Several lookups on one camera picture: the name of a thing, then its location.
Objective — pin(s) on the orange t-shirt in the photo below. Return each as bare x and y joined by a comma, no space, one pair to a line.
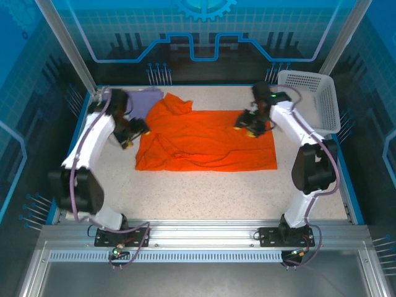
204,142

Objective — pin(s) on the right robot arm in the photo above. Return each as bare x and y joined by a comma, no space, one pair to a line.
287,120

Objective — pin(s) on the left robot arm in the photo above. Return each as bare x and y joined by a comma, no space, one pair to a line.
89,145

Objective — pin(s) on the folded purple t-shirt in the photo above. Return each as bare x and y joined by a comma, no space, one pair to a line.
142,99

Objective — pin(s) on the white perforated plastic basket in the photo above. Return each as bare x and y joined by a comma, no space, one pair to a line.
328,105

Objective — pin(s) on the left power connector with LED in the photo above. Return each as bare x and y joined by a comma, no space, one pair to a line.
119,249

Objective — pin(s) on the power connector with led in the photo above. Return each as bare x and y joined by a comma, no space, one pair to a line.
119,249
298,253

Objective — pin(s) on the right power connector with LED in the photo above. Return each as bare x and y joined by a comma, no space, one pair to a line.
298,253

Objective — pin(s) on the grey metal lower tray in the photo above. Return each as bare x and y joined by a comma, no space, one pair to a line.
198,278

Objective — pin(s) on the aluminium left side rail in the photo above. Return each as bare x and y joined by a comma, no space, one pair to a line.
94,98

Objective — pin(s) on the aluminium left frame post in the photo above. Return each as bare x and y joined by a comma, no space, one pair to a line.
68,46

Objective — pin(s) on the aluminium frame post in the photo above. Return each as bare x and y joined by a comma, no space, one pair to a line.
68,46
343,37

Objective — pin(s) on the aluminium right frame post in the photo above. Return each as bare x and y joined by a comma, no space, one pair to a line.
343,37

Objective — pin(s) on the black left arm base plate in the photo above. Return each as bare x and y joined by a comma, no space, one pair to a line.
105,238

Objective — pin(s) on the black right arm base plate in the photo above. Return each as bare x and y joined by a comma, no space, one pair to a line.
266,236

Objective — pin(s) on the aluminium front rail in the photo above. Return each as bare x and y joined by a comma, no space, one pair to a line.
201,232

